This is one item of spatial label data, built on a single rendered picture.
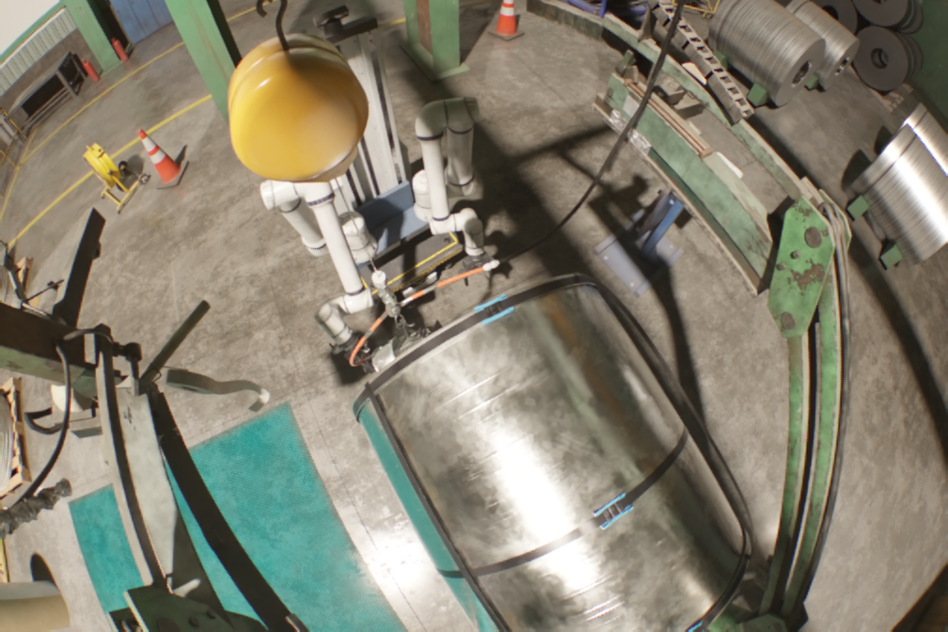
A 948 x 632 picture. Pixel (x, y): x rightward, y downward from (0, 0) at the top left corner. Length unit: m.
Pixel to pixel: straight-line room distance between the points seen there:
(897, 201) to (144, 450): 5.74
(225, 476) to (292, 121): 2.68
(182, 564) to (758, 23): 6.03
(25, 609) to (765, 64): 9.57
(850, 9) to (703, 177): 10.65
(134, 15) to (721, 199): 10.29
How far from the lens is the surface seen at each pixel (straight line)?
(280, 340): 2.89
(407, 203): 2.33
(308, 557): 2.75
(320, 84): 0.50
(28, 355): 0.87
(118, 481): 0.84
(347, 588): 2.72
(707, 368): 3.03
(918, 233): 5.33
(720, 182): 1.04
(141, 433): 0.97
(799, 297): 0.98
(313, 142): 0.54
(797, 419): 1.15
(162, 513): 0.90
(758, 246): 1.04
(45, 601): 4.97
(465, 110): 1.65
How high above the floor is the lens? 2.45
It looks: 63 degrees down
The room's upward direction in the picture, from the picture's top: 1 degrees clockwise
